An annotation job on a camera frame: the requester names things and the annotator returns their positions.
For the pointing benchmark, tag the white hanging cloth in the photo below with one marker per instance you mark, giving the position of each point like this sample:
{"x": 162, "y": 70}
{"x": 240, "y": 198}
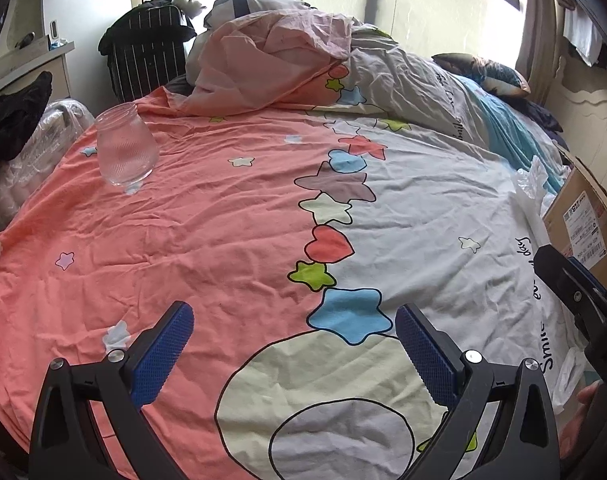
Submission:
{"x": 581, "y": 35}

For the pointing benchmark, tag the pink sheet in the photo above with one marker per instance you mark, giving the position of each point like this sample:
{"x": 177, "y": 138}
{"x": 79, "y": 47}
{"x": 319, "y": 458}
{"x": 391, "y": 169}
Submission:
{"x": 263, "y": 55}

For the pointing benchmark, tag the printed duvet cover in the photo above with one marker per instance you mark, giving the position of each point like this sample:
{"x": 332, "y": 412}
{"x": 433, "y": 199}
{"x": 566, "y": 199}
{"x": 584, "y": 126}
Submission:
{"x": 233, "y": 235}

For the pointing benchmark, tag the white fluffy cloth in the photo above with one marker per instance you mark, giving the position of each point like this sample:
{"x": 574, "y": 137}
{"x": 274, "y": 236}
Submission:
{"x": 191, "y": 4}

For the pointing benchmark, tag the dark printed pillow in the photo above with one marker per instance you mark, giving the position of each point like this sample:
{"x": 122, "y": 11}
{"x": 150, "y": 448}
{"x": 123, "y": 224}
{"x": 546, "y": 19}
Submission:
{"x": 488, "y": 72}

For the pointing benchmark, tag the large brown cardboard box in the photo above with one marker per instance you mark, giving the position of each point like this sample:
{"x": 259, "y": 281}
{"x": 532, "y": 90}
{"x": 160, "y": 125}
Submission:
{"x": 578, "y": 220}

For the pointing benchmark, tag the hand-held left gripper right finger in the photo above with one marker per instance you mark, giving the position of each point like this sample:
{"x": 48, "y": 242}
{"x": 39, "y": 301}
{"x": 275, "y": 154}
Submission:
{"x": 426, "y": 360}

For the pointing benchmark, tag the black cloth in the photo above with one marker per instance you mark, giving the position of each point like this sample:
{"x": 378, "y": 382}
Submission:
{"x": 18, "y": 120}

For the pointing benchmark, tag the black striped suitcase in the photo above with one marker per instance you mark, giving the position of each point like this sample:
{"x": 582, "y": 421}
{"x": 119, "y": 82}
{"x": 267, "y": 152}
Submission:
{"x": 143, "y": 55}

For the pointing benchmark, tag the clear plastic bag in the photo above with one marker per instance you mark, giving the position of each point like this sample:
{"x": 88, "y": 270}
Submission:
{"x": 48, "y": 140}

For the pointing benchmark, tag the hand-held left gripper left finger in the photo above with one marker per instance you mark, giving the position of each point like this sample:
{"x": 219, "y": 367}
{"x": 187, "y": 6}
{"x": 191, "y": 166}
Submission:
{"x": 166, "y": 350}

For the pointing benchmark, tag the white headboard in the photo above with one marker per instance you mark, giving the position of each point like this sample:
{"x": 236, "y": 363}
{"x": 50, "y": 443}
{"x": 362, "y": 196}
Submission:
{"x": 593, "y": 110}

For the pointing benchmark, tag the navy blanket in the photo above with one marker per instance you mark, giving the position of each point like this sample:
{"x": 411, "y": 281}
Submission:
{"x": 538, "y": 112}

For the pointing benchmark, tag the grey white pillow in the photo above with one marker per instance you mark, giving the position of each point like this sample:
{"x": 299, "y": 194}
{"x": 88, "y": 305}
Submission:
{"x": 233, "y": 7}

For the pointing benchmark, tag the white plastic bag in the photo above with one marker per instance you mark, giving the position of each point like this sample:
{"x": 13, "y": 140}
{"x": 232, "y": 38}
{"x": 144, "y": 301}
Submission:
{"x": 531, "y": 180}

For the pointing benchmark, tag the beige curtain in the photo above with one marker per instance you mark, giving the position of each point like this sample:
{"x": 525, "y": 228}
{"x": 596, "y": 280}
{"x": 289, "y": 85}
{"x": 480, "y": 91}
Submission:
{"x": 536, "y": 50}

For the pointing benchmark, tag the white dresser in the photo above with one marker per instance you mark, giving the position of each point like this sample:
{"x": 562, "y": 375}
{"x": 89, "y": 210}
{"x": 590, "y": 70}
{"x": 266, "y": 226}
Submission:
{"x": 48, "y": 70}

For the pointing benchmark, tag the person's right hand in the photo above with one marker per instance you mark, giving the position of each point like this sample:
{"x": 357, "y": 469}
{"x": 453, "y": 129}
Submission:
{"x": 591, "y": 396}

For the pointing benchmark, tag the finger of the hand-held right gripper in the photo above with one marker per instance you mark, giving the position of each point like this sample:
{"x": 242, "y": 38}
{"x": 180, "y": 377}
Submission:
{"x": 558, "y": 275}
{"x": 596, "y": 282}

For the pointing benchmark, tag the small white device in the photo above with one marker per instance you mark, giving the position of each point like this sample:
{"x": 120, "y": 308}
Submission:
{"x": 54, "y": 32}

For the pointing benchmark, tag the clear glass jar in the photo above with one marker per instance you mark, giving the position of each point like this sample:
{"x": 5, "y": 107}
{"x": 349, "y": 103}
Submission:
{"x": 126, "y": 150}

